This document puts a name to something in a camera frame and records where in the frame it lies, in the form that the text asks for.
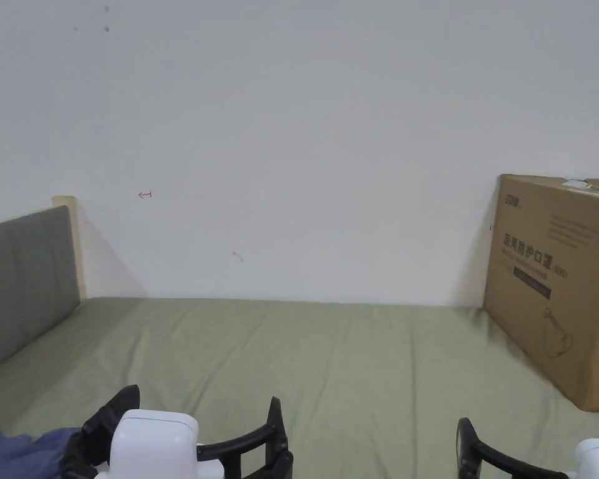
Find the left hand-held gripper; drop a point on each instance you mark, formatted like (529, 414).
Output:
(154, 444)

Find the brown cardboard carton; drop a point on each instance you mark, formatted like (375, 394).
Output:
(569, 279)

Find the dark blue garment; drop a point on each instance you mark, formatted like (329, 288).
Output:
(20, 456)

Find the bed with pale green sheet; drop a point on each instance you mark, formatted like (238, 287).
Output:
(359, 359)

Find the grey padded headboard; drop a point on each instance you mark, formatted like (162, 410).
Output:
(25, 279)

